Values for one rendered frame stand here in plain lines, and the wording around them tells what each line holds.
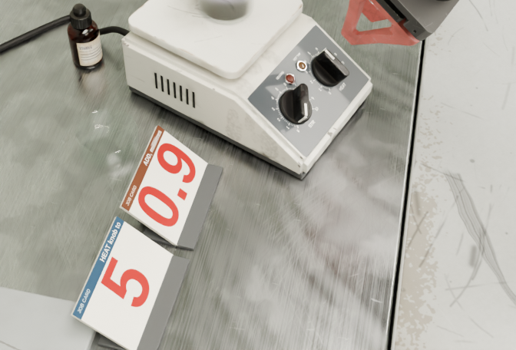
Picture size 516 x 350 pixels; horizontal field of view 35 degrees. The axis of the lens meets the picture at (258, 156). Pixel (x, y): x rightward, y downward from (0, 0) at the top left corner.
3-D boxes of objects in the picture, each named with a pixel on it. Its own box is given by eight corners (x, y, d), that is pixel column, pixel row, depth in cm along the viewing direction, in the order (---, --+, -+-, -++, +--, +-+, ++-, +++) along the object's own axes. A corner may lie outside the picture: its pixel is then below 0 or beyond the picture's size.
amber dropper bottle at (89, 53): (66, 61, 81) (55, 5, 76) (87, 44, 83) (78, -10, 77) (87, 74, 80) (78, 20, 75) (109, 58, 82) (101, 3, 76)
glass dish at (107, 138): (150, 135, 75) (148, 119, 74) (120, 178, 72) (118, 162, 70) (98, 117, 77) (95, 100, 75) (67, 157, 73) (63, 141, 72)
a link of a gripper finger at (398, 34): (305, 23, 67) (371, -36, 59) (347, -22, 70) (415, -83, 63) (362, 83, 67) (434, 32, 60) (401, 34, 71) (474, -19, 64)
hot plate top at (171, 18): (307, 8, 75) (308, 0, 75) (235, 84, 69) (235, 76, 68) (201, -39, 79) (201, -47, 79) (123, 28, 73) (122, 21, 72)
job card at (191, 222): (223, 170, 73) (223, 139, 70) (193, 251, 67) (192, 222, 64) (158, 155, 74) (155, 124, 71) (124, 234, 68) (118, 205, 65)
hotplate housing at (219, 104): (371, 98, 79) (384, 36, 73) (302, 186, 72) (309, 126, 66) (186, 11, 87) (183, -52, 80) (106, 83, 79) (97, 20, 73)
